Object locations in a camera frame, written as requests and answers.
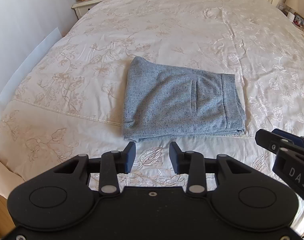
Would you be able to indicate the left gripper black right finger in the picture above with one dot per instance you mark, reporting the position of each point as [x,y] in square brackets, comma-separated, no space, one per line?
[190,163]

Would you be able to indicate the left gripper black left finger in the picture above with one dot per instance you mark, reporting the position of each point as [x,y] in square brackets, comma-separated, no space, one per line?
[113,163]

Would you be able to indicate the grey speckled pants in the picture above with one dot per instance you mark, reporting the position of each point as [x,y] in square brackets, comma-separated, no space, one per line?
[167,102]

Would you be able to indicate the cream floral embroidered bedspread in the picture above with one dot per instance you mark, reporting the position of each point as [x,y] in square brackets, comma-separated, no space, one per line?
[72,101]

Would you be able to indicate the beige bed skirt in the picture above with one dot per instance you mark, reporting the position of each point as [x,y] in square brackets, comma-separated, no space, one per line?
[8,181]

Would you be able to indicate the white left nightstand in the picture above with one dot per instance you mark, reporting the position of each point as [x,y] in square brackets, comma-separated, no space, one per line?
[82,7]

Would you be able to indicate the white table lamp right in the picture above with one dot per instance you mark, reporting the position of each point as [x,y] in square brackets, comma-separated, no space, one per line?
[292,6]

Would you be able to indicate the photo frame right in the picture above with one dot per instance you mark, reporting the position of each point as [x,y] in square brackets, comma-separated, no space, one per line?
[298,20]

